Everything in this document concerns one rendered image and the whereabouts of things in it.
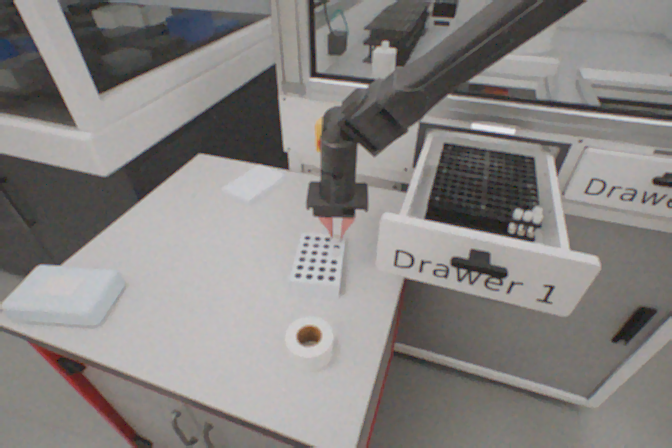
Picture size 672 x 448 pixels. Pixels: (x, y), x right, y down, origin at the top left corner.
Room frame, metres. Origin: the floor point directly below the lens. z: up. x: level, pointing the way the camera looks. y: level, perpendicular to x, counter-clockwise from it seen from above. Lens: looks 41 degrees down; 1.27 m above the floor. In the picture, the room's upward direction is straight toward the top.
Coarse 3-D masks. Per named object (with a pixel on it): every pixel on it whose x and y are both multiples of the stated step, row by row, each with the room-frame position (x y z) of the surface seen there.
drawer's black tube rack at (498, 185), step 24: (456, 168) 0.60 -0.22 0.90; (480, 168) 0.61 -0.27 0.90; (504, 168) 0.60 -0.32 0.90; (528, 168) 0.60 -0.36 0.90; (432, 192) 0.52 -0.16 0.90; (456, 192) 0.52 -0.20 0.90; (480, 192) 0.53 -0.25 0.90; (504, 192) 0.52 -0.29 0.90; (528, 192) 0.52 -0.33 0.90; (432, 216) 0.49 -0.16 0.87; (456, 216) 0.49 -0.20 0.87; (480, 216) 0.48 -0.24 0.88; (528, 240) 0.44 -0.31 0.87
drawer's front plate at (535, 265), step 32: (384, 224) 0.42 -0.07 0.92; (416, 224) 0.40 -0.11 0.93; (384, 256) 0.42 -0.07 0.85; (416, 256) 0.40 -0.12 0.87; (448, 256) 0.38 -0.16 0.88; (512, 256) 0.36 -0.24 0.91; (544, 256) 0.35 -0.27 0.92; (576, 256) 0.34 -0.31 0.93; (480, 288) 0.37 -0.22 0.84; (512, 288) 0.35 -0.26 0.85; (544, 288) 0.34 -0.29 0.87; (576, 288) 0.33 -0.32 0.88
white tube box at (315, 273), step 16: (304, 240) 0.51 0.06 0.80; (320, 240) 0.52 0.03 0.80; (304, 256) 0.47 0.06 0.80; (320, 256) 0.47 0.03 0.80; (304, 272) 0.43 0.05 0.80; (320, 272) 0.43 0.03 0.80; (336, 272) 0.43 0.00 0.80; (304, 288) 0.41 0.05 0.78; (320, 288) 0.41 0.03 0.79; (336, 288) 0.40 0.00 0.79
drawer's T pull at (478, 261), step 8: (472, 256) 0.36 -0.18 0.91; (480, 256) 0.36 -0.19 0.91; (488, 256) 0.36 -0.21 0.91; (456, 264) 0.35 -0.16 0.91; (464, 264) 0.34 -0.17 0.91; (472, 264) 0.34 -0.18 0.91; (480, 264) 0.34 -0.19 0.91; (488, 264) 0.34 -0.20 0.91; (480, 272) 0.34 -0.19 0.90; (488, 272) 0.33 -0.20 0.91; (496, 272) 0.33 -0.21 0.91; (504, 272) 0.33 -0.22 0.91
